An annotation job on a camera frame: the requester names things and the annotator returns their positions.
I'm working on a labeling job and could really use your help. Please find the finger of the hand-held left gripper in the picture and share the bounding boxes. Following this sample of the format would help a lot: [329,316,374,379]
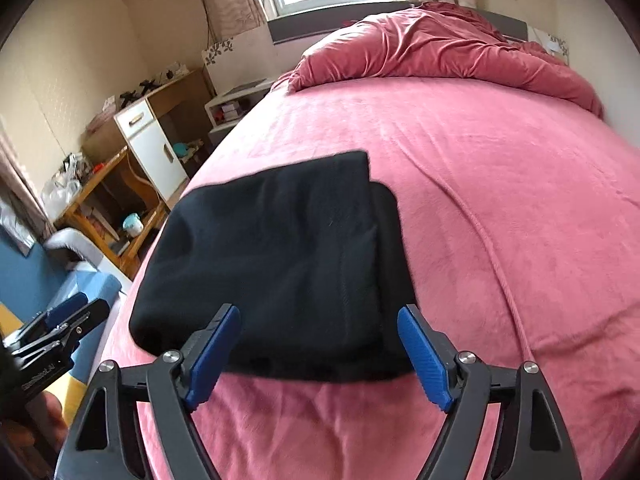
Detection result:
[30,299,111,356]
[15,292,90,342]

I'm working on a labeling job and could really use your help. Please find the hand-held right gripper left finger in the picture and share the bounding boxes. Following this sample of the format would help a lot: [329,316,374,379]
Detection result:
[55,304,242,480]

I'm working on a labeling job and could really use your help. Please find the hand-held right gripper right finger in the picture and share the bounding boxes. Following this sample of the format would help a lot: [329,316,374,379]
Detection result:
[397,304,583,480]

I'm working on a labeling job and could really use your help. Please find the black pants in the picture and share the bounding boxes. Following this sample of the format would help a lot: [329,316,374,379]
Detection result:
[129,150,421,386]

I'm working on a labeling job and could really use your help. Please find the person's left hand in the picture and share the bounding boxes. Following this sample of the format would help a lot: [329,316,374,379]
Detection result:
[7,392,71,461]

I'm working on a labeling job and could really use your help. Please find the blue and white sofa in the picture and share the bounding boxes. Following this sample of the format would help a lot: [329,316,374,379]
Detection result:
[0,227,132,411]

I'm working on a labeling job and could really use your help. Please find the silver foil bag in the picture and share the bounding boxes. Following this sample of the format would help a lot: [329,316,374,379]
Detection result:
[0,199,37,257]

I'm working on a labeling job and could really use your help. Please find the white pot with teal lid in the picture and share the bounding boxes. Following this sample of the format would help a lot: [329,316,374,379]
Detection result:
[122,212,145,239]

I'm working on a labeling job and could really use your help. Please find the clear plastic bags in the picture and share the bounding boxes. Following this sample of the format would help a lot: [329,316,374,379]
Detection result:
[41,152,85,207]

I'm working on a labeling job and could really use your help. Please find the wooden desk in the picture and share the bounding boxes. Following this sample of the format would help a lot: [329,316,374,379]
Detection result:
[52,67,217,282]

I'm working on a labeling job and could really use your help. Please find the white cabinet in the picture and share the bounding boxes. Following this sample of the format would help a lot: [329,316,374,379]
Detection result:
[114,94,190,207]

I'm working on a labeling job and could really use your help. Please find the pink bed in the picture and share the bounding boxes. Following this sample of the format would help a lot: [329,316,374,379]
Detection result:
[95,2,640,480]

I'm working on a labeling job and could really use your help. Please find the grey white nightstand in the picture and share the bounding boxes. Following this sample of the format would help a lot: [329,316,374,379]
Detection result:
[205,79,275,147]

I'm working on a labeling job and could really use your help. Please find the white leaf print box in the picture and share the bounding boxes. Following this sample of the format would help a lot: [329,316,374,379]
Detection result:
[201,35,273,95]
[530,27,572,67]

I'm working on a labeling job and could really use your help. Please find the pink duvet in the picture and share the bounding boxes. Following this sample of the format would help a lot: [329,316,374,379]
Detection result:
[287,2,606,118]

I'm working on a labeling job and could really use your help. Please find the dark grey headboard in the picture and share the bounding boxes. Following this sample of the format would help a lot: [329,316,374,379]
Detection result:
[267,0,530,47]

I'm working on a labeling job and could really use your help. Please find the hanging cable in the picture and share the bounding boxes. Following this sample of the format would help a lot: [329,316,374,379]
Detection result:
[189,0,213,43]

